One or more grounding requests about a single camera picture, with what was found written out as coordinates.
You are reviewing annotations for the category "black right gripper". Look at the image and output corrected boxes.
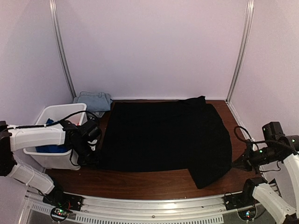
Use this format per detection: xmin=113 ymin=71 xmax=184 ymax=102
xmin=231 ymin=145 xmax=280 ymax=175

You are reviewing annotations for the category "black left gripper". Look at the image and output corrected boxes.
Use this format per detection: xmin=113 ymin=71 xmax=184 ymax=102
xmin=71 ymin=141 xmax=102 ymax=170

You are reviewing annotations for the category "light blue denim skirt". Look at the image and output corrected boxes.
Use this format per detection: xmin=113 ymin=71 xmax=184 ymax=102
xmin=73 ymin=91 xmax=113 ymax=112

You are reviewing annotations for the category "black garment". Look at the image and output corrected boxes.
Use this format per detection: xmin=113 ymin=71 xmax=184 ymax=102
xmin=99 ymin=96 xmax=232 ymax=189

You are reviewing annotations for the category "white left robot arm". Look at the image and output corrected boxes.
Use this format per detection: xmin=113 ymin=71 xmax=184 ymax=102
xmin=0 ymin=120 xmax=102 ymax=207

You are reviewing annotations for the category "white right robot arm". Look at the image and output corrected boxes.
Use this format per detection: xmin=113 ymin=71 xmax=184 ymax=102
xmin=224 ymin=121 xmax=299 ymax=224

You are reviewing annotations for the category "white plastic laundry bin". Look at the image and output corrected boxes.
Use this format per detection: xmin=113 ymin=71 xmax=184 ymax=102
xmin=23 ymin=103 xmax=87 ymax=170

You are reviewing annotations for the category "blue garment in bin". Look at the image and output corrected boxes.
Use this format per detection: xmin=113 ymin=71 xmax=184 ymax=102
xmin=35 ymin=118 xmax=67 ymax=154

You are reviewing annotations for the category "folded grey button shirt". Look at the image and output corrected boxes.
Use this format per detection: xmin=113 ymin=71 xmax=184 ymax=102
xmin=89 ymin=112 xmax=105 ymax=119

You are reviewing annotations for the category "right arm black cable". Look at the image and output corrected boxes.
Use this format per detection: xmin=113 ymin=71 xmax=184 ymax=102
xmin=234 ymin=126 xmax=267 ymax=144

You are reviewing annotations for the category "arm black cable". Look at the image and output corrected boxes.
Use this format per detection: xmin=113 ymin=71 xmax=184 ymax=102
xmin=234 ymin=126 xmax=267 ymax=144
xmin=9 ymin=111 xmax=99 ymax=129

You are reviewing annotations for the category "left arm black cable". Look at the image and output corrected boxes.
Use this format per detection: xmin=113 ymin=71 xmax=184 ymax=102
xmin=9 ymin=111 xmax=99 ymax=129

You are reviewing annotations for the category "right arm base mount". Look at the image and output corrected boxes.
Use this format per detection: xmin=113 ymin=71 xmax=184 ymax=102
xmin=223 ymin=192 xmax=257 ymax=223

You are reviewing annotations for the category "front aluminium rail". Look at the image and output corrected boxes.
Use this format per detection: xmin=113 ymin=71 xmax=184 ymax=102
xmin=17 ymin=179 xmax=285 ymax=224

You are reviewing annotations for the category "left aluminium frame post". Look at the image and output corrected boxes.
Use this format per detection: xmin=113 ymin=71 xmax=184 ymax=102
xmin=49 ymin=0 xmax=77 ymax=99

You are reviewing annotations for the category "aluminium frame post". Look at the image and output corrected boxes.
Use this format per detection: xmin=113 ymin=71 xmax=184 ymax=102
xmin=49 ymin=0 xmax=77 ymax=99
xmin=226 ymin=0 xmax=255 ymax=104

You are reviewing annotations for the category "right aluminium frame post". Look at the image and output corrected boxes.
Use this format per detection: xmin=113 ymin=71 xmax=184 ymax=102
xmin=226 ymin=0 xmax=255 ymax=104

